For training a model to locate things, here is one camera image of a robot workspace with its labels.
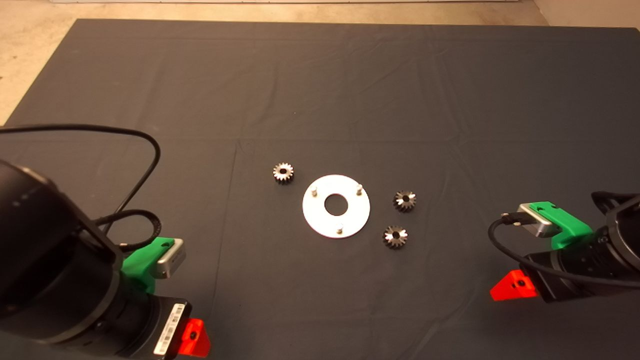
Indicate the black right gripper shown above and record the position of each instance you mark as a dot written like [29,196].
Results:
[575,265]

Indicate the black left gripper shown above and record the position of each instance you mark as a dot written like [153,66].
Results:
[155,325]

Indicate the small steel planetary gear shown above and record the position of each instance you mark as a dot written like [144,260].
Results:
[288,176]
[401,240]
[411,204]

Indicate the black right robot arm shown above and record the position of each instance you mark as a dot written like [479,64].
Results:
[627,235]

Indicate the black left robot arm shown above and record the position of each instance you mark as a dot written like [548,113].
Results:
[45,250]

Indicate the round metal carrier plate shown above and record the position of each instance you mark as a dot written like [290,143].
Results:
[320,220]

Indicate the dark grey table cloth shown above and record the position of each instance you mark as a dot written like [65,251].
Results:
[350,100]

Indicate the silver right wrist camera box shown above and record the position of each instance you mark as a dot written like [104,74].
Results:
[540,222]

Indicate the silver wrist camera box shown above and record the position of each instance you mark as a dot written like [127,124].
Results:
[171,259]
[540,222]

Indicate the green right camera mount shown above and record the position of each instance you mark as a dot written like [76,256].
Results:
[570,230]

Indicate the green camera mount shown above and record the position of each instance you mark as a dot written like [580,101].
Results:
[570,230]
[142,265]

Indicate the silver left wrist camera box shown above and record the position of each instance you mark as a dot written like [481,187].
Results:
[171,259]

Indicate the green left camera mount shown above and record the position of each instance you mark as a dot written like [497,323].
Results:
[142,265]

